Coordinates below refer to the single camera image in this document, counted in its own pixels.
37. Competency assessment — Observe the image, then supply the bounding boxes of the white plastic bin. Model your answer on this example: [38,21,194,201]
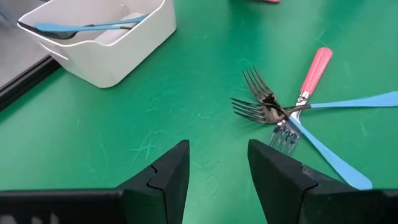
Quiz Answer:
[17,0,177,89]

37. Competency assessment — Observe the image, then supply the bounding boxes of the green table mat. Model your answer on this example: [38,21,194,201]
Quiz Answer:
[0,0,398,224]

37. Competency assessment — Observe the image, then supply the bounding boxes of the black aluminium table frame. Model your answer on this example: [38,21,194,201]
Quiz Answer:
[0,55,62,112]

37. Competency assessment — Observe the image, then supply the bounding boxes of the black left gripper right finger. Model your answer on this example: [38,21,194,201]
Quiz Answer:
[247,139,374,224]

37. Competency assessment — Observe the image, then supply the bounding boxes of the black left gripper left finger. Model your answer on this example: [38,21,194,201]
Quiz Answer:
[115,139,191,224]

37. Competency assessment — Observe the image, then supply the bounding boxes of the pink handled silver fork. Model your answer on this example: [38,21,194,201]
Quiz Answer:
[269,47,333,155]

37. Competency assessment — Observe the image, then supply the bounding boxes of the blue handled black fork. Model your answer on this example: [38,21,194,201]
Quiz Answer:
[35,22,134,33]
[17,14,149,40]
[230,91,398,124]
[242,67,373,190]

